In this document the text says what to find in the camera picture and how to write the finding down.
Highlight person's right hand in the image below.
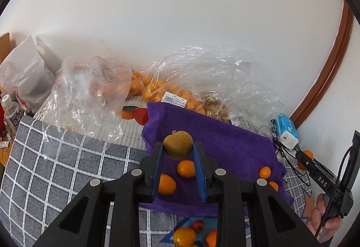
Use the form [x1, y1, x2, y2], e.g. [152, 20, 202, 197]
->
[306, 193, 343, 245]

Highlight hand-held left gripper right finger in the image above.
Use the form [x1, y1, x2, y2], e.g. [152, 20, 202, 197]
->
[193, 142, 323, 247]

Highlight clear plastic bag with label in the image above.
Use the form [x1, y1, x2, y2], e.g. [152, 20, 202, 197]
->
[142, 44, 254, 124]

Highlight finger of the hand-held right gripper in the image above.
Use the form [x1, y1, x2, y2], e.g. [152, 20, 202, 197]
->
[295, 151, 339, 194]

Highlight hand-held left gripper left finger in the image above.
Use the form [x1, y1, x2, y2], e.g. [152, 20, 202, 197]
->
[32, 141, 165, 247]

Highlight white plastic bag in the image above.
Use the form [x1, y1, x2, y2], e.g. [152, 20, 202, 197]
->
[0, 35, 64, 113]

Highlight heap of brown longans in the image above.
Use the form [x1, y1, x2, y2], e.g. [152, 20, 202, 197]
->
[202, 92, 234, 124]

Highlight white price label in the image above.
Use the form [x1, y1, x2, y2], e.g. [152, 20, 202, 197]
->
[161, 93, 188, 108]

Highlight blue white box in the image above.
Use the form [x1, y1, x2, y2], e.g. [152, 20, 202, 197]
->
[274, 113, 299, 150]

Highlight grey checked tablecloth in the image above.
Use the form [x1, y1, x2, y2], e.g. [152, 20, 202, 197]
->
[0, 115, 315, 247]

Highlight small green red jujube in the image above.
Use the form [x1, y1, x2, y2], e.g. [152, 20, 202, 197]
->
[191, 220, 206, 233]

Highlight clear plastic bag with longans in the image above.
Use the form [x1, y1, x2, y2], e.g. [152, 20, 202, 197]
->
[202, 82, 285, 136]

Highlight wooden chair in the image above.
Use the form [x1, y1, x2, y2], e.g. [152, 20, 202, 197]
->
[0, 33, 11, 62]

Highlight black cables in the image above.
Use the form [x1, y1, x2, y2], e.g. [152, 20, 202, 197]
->
[270, 120, 313, 195]

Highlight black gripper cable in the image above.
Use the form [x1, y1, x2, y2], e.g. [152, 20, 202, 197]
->
[315, 146, 354, 238]

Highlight crumpled clear plastic bag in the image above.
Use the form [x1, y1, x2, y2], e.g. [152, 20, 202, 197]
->
[45, 56, 133, 141]

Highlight brown wooden door frame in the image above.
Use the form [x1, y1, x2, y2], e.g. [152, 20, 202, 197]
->
[290, 0, 354, 129]

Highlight heap of bagged oranges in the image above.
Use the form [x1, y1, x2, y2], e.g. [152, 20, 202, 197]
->
[132, 70, 206, 116]

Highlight purple towel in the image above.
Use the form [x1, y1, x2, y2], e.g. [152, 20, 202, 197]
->
[141, 102, 295, 218]

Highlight round brown green fruit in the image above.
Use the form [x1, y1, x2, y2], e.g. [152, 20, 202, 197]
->
[163, 130, 194, 160]

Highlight plastic bottle with white cap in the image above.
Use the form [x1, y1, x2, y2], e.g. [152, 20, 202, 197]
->
[0, 94, 25, 135]

